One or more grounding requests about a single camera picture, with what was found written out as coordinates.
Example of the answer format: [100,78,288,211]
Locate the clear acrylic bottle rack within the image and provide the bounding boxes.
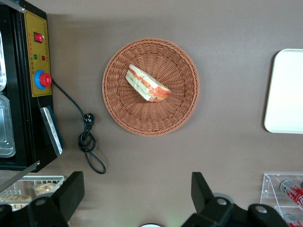
[260,173,303,227]

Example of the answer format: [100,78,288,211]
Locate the red cola bottle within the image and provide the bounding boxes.
[280,179,303,211]
[283,212,303,227]

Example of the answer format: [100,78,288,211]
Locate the white wire rack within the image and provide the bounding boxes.
[0,175,65,211]

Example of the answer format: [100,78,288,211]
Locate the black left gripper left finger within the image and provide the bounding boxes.
[27,171,85,227]

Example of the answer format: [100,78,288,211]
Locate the triangle sandwich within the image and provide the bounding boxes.
[125,64,171,103]

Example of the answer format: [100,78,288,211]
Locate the large foil container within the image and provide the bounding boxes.
[0,93,16,158]

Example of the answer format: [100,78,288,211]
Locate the round brown wicker basket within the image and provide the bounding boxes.
[102,37,200,137]

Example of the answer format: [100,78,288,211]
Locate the cream plastic tray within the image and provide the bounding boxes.
[264,48,303,134]

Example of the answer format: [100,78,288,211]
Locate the black sealing machine yellow panel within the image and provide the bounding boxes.
[0,0,64,192]

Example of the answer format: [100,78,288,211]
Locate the black power cable with plug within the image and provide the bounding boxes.
[51,79,107,175]

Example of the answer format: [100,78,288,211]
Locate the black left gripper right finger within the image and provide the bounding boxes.
[181,172,235,227]

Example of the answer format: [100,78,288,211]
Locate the clear-wrapped snack pack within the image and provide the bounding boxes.
[33,182,62,196]
[0,194,33,204]

